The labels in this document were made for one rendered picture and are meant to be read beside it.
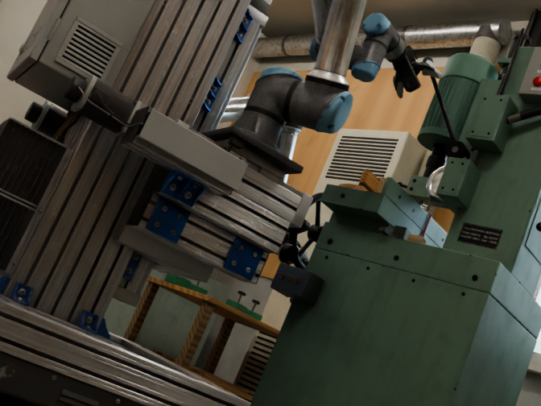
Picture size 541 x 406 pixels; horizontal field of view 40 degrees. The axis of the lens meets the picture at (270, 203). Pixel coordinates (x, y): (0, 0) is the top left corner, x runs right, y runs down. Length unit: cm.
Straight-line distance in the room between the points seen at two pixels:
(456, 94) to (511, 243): 58
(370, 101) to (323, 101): 296
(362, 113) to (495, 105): 263
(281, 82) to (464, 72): 77
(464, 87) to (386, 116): 223
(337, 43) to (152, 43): 49
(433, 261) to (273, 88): 64
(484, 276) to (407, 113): 270
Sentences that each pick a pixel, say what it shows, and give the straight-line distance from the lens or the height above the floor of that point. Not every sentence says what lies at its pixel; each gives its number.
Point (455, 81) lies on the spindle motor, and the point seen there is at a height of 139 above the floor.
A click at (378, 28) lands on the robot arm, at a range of 221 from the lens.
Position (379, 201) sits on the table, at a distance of 213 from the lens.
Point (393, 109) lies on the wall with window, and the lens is 468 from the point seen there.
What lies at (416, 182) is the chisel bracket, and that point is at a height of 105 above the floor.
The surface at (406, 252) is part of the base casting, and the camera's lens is 210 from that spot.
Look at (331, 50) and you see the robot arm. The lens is 190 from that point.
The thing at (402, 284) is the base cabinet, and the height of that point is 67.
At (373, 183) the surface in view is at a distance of 214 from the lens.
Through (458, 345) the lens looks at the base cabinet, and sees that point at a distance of 196.
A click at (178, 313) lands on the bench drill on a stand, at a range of 444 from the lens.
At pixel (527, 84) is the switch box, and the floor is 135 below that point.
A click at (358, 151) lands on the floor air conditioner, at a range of 424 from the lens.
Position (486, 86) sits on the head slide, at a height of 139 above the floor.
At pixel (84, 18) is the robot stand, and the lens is 192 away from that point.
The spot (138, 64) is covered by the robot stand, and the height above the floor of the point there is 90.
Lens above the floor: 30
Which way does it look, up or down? 12 degrees up
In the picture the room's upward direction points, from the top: 23 degrees clockwise
